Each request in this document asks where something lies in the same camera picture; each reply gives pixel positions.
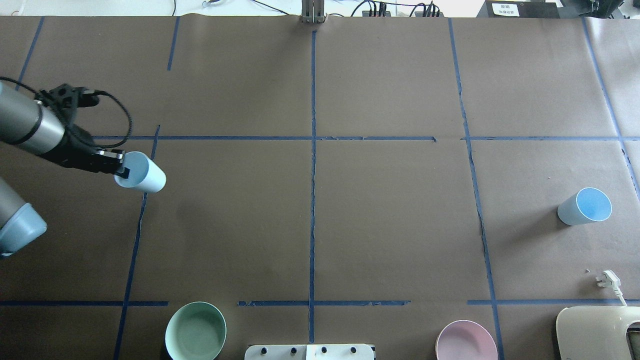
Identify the mint green bowl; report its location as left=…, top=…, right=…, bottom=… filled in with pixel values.
left=164, top=301, right=227, bottom=360

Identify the pink bowl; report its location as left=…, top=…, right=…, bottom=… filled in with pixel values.
left=434, top=320, right=499, bottom=360

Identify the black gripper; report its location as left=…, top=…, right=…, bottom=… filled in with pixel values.
left=39, top=125, right=130, bottom=182

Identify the black box with label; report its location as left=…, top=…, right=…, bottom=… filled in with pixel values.
left=476, top=0, right=560, bottom=19

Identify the metal camera post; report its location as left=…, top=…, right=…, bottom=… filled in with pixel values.
left=300, top=0, right=327, bottom=24

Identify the cream toaster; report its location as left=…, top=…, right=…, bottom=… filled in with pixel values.
left=555, top=305, right=640, bottom=360

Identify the light blue cup opposite side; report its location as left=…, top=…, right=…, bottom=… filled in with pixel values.
left=113, top=152, right=167, bottom=193

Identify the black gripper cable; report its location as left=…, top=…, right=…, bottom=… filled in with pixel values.
left=0, top=76, right=134, bottom=149

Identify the light blue cup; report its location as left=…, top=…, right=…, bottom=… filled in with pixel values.
left=557, top=187, right=613, bottom=226

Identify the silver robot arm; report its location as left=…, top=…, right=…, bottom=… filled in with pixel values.
left=0, top=77, right=133, bottom=258

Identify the white power plug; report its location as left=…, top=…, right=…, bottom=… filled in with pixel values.
left=595, top=269, right=628, bottom=306

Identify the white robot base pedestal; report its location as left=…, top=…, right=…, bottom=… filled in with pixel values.
left=244, top=343, right=377, bottom=360

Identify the black power strip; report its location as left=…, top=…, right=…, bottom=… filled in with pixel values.
left=350, top=0, right=445, bottom=18

